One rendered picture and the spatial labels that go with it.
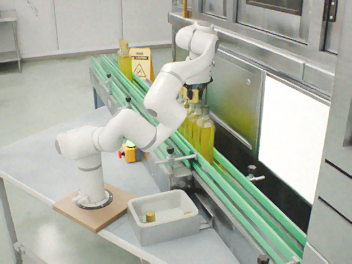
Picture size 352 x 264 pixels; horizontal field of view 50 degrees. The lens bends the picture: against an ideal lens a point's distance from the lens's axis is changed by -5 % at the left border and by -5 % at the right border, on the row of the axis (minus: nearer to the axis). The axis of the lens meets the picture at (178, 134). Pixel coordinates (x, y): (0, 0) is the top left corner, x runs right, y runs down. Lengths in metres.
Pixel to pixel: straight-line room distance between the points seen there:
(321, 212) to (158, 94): 0.69
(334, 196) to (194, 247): 0.86
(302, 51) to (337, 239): 0.71
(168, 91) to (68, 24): 6.20
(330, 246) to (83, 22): 6.94
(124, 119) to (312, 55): 0.58
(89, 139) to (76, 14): 6.06
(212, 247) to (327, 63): 0.72
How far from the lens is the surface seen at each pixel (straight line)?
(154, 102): 1.18
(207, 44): 1.28
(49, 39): 7.34
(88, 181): 1.54
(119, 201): 1.60
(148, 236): 1.39
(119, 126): 1.20
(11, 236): 2.41
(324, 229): 0.64
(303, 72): 1.19
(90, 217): 1.53
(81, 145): 1.33
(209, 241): 1.43
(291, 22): 1.28
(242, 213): 1.29
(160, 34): 7.75
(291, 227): 1.20
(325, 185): 0.61
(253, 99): 1.42
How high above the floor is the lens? 1.67
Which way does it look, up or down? 25 degrees down
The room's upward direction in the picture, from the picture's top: straight up
